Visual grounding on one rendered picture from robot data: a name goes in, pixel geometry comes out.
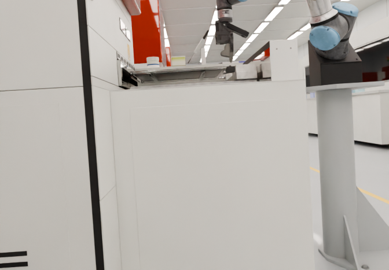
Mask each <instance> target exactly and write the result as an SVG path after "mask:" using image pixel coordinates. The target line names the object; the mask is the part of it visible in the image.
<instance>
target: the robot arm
mask: <svg viewBox="0 0 389 270"><path fill-rule="evenodd" d="M245 1H247V0H216V8H217V18H218V20H215V39H216V45H224V44H226V45H225V49H224V50H223V51H222V52H221V56H223V57H228V58H229V60H230V63H232V61H233V33H235V34H238V35H240V36H241V37H243V38H247V37H248V35H249V32H247V31H246V30H243V29H241V28H239V27H237V26H235V25H233V24H231V23H232V22H233V20H232V18H233V14H232V5H235V4H237V3H240V2H245ZM306 2H307V5H308V8H309V11H310V14H311V19H310V21H309V23H310V26H311V31H310V35H309V39H310V42H311V44H312V45H313V46H314V47H315V50H316V52H317V54H319V55H320V56H321V57H324V58H326V59H329V60H341V59H344V58H346V57H347V55H348V52H349V49H350V48H349V38H350V35H351V32H352V30H353V27H354V24H355V21H356V18H357V17H358V8H357V7H356V6H354V5H352V4H350V3H345V2H335V3H333V4H332V5H331V2H330V0H306ZM224 24H225V25H224Z"/></svg>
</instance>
